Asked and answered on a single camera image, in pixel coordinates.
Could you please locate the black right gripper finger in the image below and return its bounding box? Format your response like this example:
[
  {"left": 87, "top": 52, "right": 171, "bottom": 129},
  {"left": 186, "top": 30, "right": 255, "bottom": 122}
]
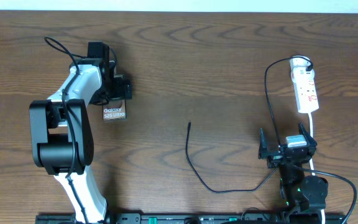
[
  {"left": 259, "top": 128, "right": 267, "bottom": 153},
  {"left": 298, "top": 123, "right": 317, "bottom": 147}
]

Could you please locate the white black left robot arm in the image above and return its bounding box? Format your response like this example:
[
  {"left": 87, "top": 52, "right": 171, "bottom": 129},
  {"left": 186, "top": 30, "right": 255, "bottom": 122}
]
[{"left": 29, "top": 36, "right": 132, "bottom": 223}]

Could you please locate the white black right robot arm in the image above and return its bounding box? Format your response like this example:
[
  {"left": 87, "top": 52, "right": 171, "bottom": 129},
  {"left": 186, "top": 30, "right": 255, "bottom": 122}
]
[{"left": 258, "top": 124, "right": 328, "bottom": 223}]

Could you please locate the white charger adapter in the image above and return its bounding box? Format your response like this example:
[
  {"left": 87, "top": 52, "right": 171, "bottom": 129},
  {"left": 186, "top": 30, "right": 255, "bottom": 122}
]
[{"left": 291, "top": 67, "right": 315, "bottom": 83}]

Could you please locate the white power strip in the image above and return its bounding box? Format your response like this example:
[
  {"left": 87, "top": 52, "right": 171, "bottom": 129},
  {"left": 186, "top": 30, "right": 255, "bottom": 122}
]
[{"left": 290, "top": 55, "right": 319, "bottom": 114}]

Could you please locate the black charger cable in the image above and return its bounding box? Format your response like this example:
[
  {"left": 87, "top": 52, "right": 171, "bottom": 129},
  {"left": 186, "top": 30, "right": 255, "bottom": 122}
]
[{"left": 185, "top": 57, "right": 314, "bottom": 194}]

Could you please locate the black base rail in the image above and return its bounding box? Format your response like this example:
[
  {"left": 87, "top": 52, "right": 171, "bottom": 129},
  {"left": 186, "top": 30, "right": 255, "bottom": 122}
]
[{"left": 35, "top": 212, "right": 344, "bottom": 224}]

